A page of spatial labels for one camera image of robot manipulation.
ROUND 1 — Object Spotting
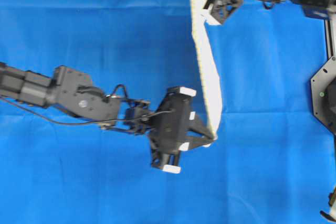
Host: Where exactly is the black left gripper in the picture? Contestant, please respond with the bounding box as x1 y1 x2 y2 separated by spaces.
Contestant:
148 86 214 174

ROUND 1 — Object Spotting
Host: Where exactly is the yellow checked towel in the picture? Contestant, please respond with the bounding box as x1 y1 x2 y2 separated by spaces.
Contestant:
190 0 223 140

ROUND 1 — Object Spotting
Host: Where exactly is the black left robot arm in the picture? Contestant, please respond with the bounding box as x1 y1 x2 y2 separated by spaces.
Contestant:
1 63 215 174

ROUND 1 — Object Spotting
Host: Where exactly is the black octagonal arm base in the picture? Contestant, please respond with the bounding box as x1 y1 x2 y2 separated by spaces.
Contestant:
310 57 335 136

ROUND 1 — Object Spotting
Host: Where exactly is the blue table cloth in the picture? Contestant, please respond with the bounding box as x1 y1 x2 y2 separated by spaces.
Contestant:
1 0 335 223

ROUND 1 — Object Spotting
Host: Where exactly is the aluminium frame rail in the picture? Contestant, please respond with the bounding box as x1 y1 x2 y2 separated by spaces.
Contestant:
324 0 335 61

